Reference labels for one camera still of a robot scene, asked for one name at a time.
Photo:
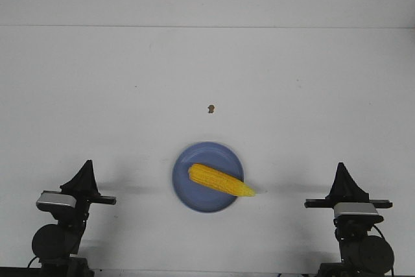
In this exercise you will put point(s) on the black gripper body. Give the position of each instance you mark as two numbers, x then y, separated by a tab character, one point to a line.
330	202
84	200

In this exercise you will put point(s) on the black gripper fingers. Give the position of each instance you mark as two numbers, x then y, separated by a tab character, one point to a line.
83	182

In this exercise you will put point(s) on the yellow corn cob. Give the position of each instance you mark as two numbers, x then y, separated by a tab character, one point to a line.
219	181

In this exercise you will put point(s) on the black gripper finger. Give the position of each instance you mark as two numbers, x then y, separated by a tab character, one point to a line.
344	187

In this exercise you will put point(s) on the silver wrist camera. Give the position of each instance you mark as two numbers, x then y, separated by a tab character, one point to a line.
356	211
49	201

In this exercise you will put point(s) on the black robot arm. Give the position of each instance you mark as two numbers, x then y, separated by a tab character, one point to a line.
364	251
56	245

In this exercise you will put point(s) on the small brown table mark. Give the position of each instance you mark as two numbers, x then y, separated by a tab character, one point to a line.
211	109

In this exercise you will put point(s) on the blue round plate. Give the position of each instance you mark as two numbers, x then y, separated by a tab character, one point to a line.
195	196

